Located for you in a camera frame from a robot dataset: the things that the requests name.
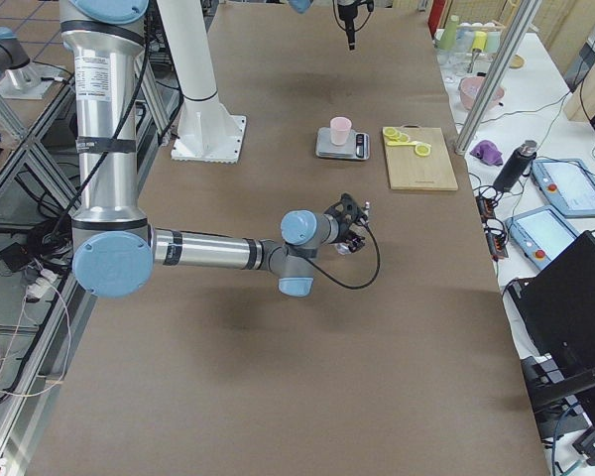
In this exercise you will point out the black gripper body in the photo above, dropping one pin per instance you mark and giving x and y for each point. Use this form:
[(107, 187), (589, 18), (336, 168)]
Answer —
[(349, 23), (343, 236)]

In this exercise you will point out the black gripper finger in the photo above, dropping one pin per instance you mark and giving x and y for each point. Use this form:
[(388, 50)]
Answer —
[(351, 36)]

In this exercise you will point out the clear glass sauce bottle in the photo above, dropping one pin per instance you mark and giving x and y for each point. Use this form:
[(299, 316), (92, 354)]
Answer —
[(352, 233)]

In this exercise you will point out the pink plastic cup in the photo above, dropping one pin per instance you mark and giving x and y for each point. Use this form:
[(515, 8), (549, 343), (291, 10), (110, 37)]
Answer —
[(340, 128)]

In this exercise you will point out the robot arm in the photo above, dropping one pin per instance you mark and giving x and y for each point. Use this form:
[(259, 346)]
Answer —
[(114, 246), (301, 6)]

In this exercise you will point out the silver kitchen scale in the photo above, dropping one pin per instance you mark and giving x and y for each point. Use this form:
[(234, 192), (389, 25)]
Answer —
[(356, 148)]

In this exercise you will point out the wooden cutting board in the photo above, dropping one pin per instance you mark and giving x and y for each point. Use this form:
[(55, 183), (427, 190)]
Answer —
[(408, 171)]

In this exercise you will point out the yellow plastic knife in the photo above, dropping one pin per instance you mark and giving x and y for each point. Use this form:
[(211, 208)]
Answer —
[(394, 144)]

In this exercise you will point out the lemon slice on right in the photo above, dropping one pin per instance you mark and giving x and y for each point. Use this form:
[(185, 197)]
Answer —
[(422, 149)]

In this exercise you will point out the green tumbler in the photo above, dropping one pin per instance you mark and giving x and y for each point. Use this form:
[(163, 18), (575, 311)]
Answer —
[(447, 40)]

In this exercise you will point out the pink bowl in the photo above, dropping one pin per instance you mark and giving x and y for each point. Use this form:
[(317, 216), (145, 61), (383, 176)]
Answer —
[(469, 88)]

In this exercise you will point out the black power strip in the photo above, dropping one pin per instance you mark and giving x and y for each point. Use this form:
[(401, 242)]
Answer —
[(494, 229)]

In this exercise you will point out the purple cloth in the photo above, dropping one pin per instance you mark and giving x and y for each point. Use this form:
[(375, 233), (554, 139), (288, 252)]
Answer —
[(487, 152)]

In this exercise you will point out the black thermos bottle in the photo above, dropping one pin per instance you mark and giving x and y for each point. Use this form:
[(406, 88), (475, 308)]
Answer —
[(517, 163)]

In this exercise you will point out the blue teach pendant near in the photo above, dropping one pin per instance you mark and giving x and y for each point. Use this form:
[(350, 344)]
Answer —
[(542, 234)]

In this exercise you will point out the blue teach pendant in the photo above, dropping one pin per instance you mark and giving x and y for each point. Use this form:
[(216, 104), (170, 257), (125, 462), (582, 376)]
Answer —
[(542, 234), (566, 185)]

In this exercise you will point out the blue teach pendant far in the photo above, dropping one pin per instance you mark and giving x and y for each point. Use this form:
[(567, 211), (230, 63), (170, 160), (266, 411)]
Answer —
[(566, 185)]

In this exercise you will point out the black monitor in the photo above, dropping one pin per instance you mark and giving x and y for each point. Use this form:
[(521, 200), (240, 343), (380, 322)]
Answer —
[(558, 309)]

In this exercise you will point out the aluminium frame post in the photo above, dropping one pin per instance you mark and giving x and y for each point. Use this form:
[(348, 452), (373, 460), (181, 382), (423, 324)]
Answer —
[(514, 34)]

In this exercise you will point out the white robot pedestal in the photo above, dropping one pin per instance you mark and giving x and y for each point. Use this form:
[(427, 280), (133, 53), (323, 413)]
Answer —
[(206, 132)]

